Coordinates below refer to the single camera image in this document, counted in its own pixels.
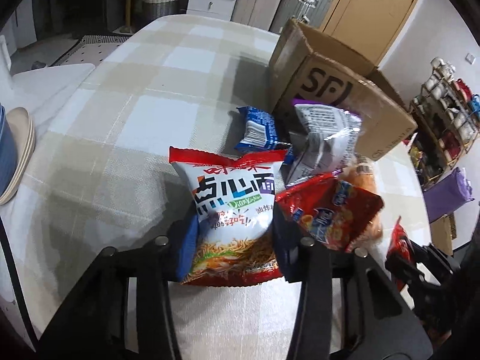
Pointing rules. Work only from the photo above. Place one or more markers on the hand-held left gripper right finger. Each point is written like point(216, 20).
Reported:
point(285, 262)

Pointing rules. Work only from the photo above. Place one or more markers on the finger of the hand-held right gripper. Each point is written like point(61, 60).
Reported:
point(407, 268)

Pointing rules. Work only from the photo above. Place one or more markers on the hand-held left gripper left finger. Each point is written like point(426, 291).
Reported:
point(189, 243)

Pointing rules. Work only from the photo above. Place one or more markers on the red snack packet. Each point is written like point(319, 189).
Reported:
point(399, 238)

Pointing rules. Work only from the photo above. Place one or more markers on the white noodle snack packet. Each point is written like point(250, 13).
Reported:
point(232, 195)

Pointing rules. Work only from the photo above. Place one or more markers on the red chips packet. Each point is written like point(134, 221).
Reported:
point(330, 210)

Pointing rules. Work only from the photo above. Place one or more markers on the silver purple snack bag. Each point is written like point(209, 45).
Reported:
point(322, 135)

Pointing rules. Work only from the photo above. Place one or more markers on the blue cookie packet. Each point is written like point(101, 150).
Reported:
point(257, 127)

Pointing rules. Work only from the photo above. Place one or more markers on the cardboard box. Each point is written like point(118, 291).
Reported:
point(378, 120)

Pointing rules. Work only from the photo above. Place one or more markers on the flat brown carton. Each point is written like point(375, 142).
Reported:
point(444, 234)

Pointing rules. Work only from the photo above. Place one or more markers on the bread packet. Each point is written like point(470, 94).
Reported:
point(362, 174)

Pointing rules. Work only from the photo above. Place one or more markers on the wooden shoe rack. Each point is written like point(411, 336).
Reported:
point(455, 157)

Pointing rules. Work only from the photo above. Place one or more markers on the rows of shoes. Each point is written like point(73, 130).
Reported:
point(450, 120)

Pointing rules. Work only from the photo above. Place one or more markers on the stack of beige plates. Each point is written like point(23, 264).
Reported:
point(24, 150)

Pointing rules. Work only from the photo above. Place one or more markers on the stack of blue bowls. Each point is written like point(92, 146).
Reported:
point(7, 150)

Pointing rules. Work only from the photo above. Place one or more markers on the dotted floor mat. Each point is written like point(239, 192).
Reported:
point(93, 50)

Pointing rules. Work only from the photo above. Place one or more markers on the grey slipper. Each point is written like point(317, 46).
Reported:
point(39, 64)

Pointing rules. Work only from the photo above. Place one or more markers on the woven laundry basket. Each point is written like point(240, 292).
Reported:
point(161, 2)

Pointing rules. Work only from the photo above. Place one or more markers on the silver suitcase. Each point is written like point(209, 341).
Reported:
point(300, 3)

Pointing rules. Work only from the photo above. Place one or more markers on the wooden door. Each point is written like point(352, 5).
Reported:
point(367, 11)

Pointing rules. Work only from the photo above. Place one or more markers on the black cabinet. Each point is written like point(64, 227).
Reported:
point(93, 0)

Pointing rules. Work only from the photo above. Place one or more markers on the white tall appliance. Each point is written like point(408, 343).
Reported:
point(3, 52)

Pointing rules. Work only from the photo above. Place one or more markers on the light switch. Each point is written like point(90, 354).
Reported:
point(469, 58)

